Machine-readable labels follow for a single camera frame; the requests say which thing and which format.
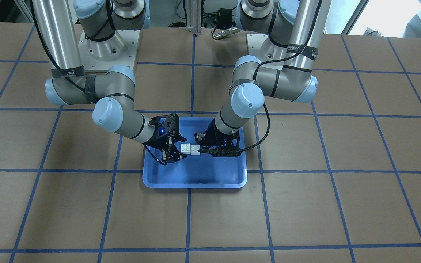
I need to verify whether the blue plastic tray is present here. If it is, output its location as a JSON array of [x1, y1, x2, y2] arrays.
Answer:
[[142, 117, 248, 189]]

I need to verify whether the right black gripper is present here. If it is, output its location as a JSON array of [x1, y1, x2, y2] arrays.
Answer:
[[144, 113, 188, 163]]

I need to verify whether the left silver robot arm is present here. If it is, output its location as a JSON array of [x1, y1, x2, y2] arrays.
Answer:
[[194, 0, 331, 157]]

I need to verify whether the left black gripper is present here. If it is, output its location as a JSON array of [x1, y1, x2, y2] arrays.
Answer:
[[194, 122, 241, 157]]

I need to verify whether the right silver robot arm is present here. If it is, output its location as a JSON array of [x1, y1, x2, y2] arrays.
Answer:
[[30, 0, 187, 166]]

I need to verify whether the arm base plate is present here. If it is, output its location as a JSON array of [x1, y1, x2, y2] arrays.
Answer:
[[247, 31, 294, 62], [78, 30, 141, 73]]

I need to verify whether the white block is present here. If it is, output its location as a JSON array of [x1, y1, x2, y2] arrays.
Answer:
[[190, 144, 201, 156], [180, 143, 191, 154]]

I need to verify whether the aluminium frame post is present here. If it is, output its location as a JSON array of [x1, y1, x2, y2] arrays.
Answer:
[[183, 0, 202, 35]]

